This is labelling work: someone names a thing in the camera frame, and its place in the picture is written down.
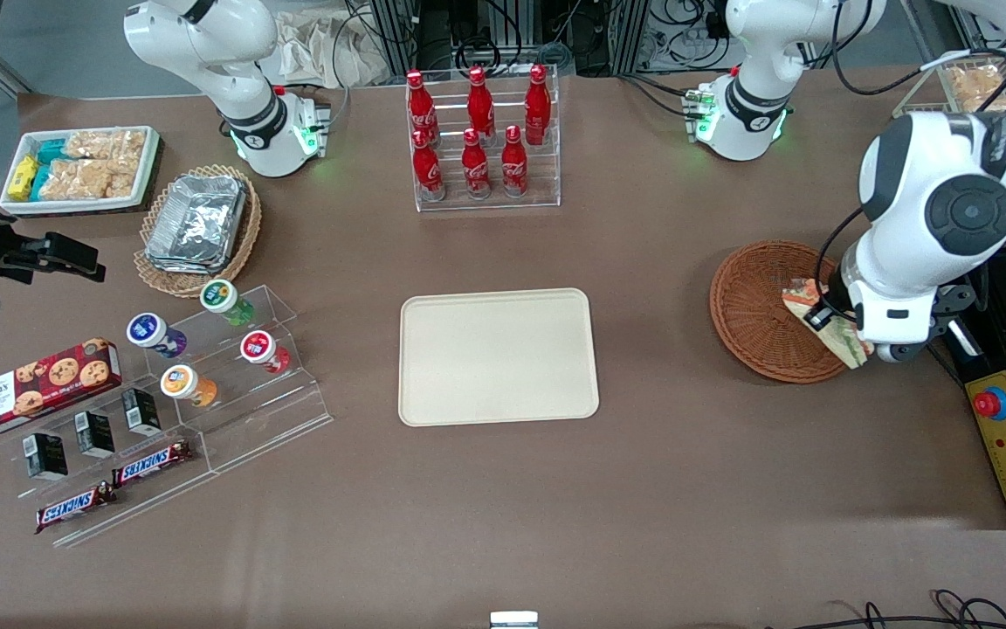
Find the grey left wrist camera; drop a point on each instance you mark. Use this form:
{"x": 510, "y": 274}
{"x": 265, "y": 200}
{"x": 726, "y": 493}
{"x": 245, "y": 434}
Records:
{"x": 900, "y": 353}

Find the stack of foil trays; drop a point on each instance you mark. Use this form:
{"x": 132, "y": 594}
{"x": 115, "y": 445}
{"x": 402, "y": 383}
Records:
{"x": 197, "y": 223}

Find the green yogurt cup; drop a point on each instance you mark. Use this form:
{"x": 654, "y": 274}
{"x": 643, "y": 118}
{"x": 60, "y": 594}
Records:
{"x": 222, "y": 299}

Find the triangular sandwich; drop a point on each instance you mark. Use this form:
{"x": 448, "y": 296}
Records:
{"x": 844, "y": 345}

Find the orange yogurt cup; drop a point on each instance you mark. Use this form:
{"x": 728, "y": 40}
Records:
{"x": 182, "y": 383}

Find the brown round wicker basket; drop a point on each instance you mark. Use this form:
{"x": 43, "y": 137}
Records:
{"x": 756, "y": 323}

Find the clear acrylic bottle rack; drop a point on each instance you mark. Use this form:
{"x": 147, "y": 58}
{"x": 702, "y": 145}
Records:
{"x": 485, "y": 203}

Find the small black carton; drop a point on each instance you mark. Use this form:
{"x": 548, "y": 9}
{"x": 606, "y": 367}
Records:
{"x": 94, "y": 434}
{"x": 46, "y": 456}
{"x": 141, "y": 412}

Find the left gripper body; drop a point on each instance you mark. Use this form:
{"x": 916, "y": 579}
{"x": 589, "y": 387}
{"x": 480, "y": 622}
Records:
{"x": 833, "y": 298}

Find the Snickers bar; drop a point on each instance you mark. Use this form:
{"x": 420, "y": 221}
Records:
{"x": 75, "y": 508}
{"x": 152, "y": 463}

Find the yellow snack packet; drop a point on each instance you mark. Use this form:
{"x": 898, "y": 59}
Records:
{"x": 23, "y": 177}

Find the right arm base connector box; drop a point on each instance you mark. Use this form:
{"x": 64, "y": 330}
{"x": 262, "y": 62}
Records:
{"x": 313, "y": 127}

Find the black side platform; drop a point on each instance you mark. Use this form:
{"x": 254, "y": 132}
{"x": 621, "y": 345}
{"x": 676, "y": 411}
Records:
{"x": 1005, "y": 314}

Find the crumpled beige paper bag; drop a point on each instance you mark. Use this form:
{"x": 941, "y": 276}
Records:
{"x": 320, "y": 48}

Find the red cola bottle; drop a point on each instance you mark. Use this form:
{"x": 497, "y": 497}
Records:
{"x": 514, "y": 166}
{"x": 475, "y": 168}
{"x": 479, "y": 103}
{"x": 538, "y": 103}
{"x": 418, "y": 105}
{"x": 427, "y": 170}

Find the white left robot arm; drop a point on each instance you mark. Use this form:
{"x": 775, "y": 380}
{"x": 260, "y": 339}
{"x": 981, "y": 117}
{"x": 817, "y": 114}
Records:
{"x": 948, "y": 201}

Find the light oval wicker basket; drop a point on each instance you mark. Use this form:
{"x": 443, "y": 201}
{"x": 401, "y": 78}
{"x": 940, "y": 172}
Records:
{"x": 245, "y": 236}

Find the clear acrylic step stand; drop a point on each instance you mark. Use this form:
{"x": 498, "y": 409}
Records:
{"x": 267, "y": 411}

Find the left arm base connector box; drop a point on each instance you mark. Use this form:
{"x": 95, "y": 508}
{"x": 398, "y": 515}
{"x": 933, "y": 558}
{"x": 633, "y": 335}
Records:
{"x": 700, "y": 114}

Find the beige plastic tray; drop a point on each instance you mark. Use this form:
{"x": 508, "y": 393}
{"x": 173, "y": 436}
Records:
{"x": 494, "y": 358}

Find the red Walkers cookie box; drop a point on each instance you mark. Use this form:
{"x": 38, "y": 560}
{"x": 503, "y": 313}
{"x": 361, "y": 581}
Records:
{"x": 36, "y": 389}

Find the clear bagged pastry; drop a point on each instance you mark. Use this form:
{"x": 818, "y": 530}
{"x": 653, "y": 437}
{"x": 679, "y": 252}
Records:
{"x": 974, "y": 87}

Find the clear rice cracker bag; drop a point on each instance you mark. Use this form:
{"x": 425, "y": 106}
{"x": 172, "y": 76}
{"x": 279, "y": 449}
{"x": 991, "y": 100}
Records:
{"x": 106, "y": 144}
{"x": 88, "y": 179}

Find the purple yogurt cup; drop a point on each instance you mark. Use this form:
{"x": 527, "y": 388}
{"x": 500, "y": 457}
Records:
{"x": 149, "y": 332}

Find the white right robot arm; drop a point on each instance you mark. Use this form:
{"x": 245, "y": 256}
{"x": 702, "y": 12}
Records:
{"x": 237, "y": 79}

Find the white rectangular snack tray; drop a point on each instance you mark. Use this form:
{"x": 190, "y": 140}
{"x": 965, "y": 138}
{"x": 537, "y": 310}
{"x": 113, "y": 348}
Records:
{"x": 150, "y": 162}

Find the red yogurt cup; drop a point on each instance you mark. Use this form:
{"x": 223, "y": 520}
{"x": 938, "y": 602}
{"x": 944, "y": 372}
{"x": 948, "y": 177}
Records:
{"x": 258, "y": 348}

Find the aluminium frame equipment rack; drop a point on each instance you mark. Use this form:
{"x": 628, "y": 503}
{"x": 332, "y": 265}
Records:
{"x": 512, "y": 35}

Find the teal snack packet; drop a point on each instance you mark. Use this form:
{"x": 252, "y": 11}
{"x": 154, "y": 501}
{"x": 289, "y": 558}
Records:
{"x": 39, "y": 182}
{"x": 51, "y": 151}

